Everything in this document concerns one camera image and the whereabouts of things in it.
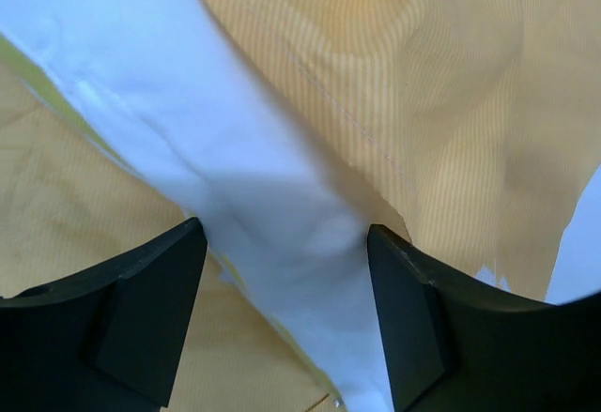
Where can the white pillow with yellow edge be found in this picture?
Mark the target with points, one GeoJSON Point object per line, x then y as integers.
{"type": "Point", "coordinates": [166, 93]}

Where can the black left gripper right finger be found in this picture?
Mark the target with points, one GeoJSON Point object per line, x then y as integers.
{"type": "Point", "coordinates": [453, 343]}

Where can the orange pillowcase with blue back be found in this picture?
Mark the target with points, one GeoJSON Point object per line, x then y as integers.
{"type": "Point", "coordinates": [470, 128]}

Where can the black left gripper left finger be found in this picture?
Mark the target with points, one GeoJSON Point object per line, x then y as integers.
{"type": "Point", "coordinates": [107, 338]}

